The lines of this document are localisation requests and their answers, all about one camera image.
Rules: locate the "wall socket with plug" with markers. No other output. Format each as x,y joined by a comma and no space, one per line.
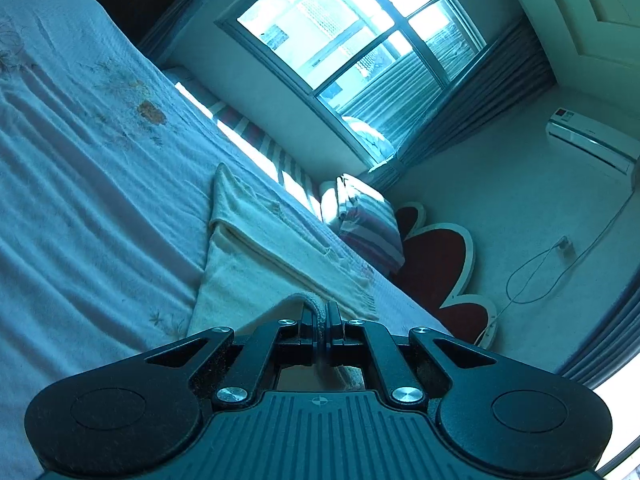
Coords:
565,246

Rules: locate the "blue curtain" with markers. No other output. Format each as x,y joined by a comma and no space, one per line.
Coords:
607,340
175,15
450,120

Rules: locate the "cream knitted sweater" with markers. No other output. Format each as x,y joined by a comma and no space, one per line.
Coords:
250,265

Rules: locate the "bed with floral sheet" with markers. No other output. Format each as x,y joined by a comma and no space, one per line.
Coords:
90,200

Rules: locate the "striped mattress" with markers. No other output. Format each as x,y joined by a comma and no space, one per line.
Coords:
250,140

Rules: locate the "white air conditioner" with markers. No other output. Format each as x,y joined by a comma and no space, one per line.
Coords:
592,140

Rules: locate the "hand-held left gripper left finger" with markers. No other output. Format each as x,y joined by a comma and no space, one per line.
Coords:
311,332

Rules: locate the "white bundled bedding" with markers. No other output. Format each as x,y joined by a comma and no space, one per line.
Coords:
370,137

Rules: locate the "red and white headboard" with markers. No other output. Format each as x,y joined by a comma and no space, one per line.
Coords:
435,260

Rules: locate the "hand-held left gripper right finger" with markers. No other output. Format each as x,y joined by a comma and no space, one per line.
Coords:
334,332

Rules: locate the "striped pillow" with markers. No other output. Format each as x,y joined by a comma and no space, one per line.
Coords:
367,225

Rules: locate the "window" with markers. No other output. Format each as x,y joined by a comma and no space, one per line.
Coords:
350,30

